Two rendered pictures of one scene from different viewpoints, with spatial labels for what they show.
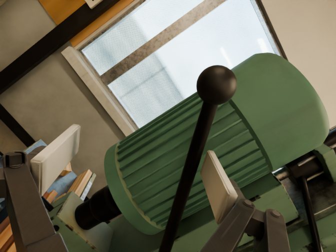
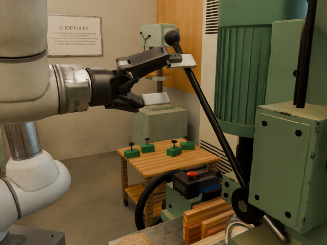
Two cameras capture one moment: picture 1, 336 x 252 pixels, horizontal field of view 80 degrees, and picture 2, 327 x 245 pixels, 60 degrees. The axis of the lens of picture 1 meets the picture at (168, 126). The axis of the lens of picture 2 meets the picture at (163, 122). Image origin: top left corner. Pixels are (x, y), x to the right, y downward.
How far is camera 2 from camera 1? 0.63 m
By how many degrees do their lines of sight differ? 76
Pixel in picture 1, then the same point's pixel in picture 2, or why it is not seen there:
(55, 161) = (150, 97)
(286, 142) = (233, 9)
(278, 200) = (283, 31)
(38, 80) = not seen: hidden behind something
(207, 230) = (270, 102)
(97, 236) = not seen: hidden behind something
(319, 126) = not seen: outside the picture
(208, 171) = (184, 61)
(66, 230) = (231, 183)
